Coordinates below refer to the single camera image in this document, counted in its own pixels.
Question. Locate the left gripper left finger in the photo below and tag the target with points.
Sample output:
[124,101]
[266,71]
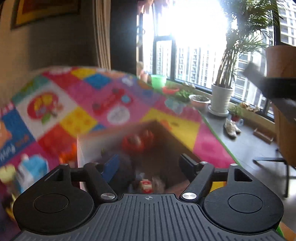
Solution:
[97,178]

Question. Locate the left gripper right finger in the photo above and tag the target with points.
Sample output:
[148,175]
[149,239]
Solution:
[200,178]

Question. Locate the red figurine toy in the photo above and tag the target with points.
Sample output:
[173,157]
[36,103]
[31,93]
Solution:
[137,143]

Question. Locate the blue tissue pack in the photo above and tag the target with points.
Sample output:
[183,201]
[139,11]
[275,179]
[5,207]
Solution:
[30,170]

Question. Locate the black plush toy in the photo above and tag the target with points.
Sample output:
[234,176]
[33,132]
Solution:
[126,179]

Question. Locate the white cardboard box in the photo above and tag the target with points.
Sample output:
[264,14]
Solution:
[136,157]

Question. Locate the white sneaker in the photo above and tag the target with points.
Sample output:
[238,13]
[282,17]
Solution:
[231,128]

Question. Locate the white plant pot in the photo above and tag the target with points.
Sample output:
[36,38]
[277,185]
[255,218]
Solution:
[220,101]

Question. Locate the pink bowl planter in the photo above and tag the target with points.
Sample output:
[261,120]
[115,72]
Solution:
[199,101]

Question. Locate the palm plant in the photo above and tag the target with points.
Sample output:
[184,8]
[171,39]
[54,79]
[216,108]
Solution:
[248,29]

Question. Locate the colourful cartoon play mat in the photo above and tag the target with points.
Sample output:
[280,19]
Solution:
[57,106]

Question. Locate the green plastic bucket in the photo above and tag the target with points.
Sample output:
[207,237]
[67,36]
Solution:
[158,81]

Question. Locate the beige curtain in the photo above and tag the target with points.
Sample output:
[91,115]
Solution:
[101,23]

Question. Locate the red framed picture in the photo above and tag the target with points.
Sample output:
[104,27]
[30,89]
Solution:
[26,12]

